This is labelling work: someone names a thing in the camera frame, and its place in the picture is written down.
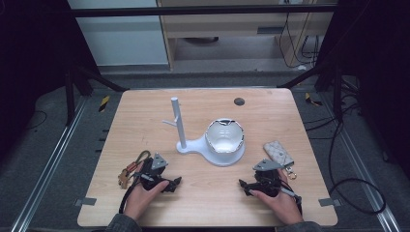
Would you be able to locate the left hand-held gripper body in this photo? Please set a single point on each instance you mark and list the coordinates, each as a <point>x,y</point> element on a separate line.
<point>151,175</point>

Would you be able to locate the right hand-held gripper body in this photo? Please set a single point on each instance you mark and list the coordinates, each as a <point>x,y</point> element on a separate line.
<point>267,180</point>

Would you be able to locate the white key stand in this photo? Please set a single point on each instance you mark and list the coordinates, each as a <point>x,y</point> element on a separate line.
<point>179,122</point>

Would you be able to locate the person's right hand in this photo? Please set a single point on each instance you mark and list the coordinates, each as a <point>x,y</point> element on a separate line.
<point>285,203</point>

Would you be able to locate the person's left hand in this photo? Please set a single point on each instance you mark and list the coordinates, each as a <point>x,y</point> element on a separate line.
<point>138,201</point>

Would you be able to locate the beige quilted key case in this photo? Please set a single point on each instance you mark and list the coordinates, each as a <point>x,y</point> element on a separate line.
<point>277,152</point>

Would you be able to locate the white chipped bowl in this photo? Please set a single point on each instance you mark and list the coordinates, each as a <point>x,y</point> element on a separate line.
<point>224,139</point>

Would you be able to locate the dark table grommet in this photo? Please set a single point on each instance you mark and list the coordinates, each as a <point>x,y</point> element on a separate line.
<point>239,101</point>

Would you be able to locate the yellow black hazard tape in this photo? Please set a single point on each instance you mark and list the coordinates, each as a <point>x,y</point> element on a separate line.
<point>312,100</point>
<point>104,103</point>

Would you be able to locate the white cabinet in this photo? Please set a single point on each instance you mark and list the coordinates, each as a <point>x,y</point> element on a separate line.
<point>122,38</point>

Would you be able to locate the wooden cabinet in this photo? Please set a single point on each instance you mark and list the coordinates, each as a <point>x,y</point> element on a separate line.
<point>225,25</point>

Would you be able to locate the black curtain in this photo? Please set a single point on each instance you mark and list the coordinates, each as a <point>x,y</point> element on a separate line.
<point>380,64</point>
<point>32,64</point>

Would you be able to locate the grey table bracket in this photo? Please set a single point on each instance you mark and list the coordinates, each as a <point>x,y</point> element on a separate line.
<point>329,202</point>
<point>85,201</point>

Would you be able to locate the aluminium floor rail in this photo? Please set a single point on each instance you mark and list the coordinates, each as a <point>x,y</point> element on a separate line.
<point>48,164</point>
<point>361,164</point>

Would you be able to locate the black frame stand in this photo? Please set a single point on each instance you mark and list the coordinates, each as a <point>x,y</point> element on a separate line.
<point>69,96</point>
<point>337,93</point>

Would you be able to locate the black horizontal frame bar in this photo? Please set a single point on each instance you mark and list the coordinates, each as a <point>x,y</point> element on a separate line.
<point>193,11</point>

